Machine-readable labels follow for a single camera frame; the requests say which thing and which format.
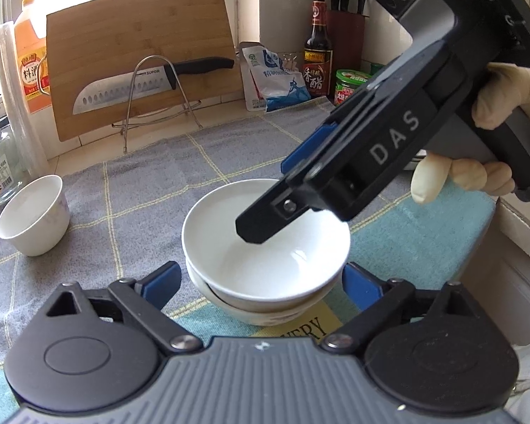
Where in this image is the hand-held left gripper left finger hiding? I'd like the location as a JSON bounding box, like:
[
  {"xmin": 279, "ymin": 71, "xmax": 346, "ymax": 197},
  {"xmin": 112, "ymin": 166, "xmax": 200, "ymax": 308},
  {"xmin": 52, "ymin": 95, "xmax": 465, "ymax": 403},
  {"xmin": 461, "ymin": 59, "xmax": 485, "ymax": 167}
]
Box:
[{"xmin": 35, "ymin": 260, "xmax": 202, "ymax": 357}]

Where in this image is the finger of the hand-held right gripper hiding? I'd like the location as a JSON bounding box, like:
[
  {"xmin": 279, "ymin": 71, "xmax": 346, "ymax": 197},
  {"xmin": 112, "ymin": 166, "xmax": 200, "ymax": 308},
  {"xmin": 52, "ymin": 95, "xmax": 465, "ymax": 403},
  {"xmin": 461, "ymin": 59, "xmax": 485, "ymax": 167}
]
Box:
[
  {"xmin": 235, "ymin": 176, "xmax": 321, "ymax": 245},
  {"xmin": 280, "ymin": 123, "xmax": 337, "ymax": 182}
]

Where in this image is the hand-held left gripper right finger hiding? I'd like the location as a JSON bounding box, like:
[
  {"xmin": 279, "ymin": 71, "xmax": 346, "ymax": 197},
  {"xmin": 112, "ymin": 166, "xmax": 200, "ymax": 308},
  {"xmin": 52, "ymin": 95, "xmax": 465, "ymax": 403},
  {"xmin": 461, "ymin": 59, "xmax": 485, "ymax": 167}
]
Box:
[{"xmin": 320, "ymin": 262, "xmax": 495, "ymax": 357}]

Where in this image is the white bowl pink flower print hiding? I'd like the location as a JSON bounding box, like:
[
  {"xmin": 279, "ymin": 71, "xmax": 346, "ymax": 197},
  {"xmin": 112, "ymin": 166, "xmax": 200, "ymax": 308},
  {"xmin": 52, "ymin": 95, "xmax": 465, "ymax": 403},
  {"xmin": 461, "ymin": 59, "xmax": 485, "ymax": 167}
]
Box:
[{"xmin": 181, "ymin": 178, "xmax": 351, "ymax": 307}]

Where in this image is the white bowl purple flower print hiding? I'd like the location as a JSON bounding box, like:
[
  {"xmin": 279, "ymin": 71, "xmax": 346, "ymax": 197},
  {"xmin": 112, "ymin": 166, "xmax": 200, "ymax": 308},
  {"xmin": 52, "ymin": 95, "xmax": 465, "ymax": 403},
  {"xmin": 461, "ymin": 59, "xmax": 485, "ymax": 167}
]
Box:
[{"xmin": 186, "ymin": 261, "xmax": 343, "ymax": 326}]

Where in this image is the person's right hand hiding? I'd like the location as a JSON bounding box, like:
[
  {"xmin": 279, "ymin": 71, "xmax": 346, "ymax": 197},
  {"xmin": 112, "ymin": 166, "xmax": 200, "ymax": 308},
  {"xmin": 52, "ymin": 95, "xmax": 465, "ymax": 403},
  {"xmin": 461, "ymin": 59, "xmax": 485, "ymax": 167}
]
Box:
[{"xmin": 411, "ymin": 63, "xmax": 530, "ymax": 206}]

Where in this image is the green lid sauce jar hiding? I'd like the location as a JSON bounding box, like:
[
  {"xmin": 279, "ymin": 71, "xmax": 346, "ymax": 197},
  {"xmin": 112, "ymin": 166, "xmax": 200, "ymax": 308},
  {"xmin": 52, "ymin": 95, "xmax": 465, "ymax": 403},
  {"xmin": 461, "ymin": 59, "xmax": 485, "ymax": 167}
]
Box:
[{"xmin": 334, "ymin": 69, "xmax": 372, "ymax": 106}]

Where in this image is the white and blue salt bag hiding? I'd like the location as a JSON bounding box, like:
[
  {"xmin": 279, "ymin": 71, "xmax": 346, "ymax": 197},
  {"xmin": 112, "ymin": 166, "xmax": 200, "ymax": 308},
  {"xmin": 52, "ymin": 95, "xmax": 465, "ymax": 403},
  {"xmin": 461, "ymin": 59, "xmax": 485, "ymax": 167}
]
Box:
[{"xmin": 240, "ymin": 42, "xmax": 312, "ymax": 112}]

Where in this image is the dark vinegar bottle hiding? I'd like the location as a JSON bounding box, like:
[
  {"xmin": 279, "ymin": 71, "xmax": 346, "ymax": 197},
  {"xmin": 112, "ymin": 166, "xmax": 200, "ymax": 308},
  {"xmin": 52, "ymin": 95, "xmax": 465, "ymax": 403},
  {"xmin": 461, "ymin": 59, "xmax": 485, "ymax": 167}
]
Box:
[{"xmin": 303, "ymin": 1, "xmax": 335, "ymax": 98}]

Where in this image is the dark red knife block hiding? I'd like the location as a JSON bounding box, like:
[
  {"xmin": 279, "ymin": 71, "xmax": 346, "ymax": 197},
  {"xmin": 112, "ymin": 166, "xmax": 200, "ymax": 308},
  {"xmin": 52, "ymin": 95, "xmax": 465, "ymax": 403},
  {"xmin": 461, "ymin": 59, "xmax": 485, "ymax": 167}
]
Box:
[{"xmin": 326, "ymin": 9, "xmax": 365, "ymax": 71}]

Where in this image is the grey and teal checked tablecloth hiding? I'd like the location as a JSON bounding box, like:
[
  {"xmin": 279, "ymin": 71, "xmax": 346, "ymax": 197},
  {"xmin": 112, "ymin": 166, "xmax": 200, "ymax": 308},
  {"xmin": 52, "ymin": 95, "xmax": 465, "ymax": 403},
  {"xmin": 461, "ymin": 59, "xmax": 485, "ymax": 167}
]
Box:
[{"xmin": 0, "ymin": 97, "xmax": 497, "ymax": 376}]

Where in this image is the small white bowl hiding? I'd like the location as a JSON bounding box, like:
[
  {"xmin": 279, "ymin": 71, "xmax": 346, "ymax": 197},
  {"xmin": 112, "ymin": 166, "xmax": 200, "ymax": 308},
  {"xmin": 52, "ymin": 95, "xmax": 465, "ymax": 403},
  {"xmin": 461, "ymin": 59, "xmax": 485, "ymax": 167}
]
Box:
[{"xmin": 0, "ymin": 175, "xmax": 71, "ymax": 257}]

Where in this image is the glass jar with green lid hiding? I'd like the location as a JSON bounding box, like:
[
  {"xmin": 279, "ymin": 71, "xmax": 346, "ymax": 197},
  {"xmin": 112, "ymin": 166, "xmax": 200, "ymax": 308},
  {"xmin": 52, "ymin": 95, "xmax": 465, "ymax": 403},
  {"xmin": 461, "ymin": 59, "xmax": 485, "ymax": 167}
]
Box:
[{"xmin": 0, "ymin": 117, "xmax": 34, "ymax": 243}]

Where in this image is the santoku kitchen knife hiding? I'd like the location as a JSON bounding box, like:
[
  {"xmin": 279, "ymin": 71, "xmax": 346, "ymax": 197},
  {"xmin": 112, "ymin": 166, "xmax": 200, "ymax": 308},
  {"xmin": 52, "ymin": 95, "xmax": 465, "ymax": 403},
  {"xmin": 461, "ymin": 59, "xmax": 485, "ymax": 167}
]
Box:
[{"xmin": 73, "ymin": 57, "xmax": 236, "ymax": 116}]

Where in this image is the clear plastic wrap roll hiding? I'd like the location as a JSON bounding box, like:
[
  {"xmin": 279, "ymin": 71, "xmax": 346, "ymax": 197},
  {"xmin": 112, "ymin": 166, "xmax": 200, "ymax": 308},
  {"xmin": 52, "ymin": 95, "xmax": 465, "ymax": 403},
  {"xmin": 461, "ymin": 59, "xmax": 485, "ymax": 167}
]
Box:
[{"xmin": 0, "ymin": 22, "xmax": 51, "ymax": 177}]

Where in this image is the bamboo cutting board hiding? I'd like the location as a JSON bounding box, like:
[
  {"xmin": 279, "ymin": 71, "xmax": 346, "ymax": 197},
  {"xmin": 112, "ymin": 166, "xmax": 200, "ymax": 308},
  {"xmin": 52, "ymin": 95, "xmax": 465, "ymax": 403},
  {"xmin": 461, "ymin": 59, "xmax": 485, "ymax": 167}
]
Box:
[{"xmin": 45, "ymin": 0, "xmax": 243, "ymax": 143}]

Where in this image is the orange cooking wine bottle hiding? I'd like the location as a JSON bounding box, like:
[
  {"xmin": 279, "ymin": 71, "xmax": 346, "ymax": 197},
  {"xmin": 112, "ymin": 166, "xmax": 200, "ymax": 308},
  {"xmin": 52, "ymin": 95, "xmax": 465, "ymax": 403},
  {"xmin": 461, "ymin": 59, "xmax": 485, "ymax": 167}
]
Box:
[{"xmin": 14, "ymin": 0, "xmax": 54, "ymax": 113}]

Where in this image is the metal wire rack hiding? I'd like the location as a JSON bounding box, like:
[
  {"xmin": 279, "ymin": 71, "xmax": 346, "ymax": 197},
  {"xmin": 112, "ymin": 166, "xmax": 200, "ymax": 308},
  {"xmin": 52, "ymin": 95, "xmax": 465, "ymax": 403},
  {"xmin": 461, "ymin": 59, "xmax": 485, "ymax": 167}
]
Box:
[{"xmin": 111, "ymin": 55, "xmax": 204, "ymax": 154}]

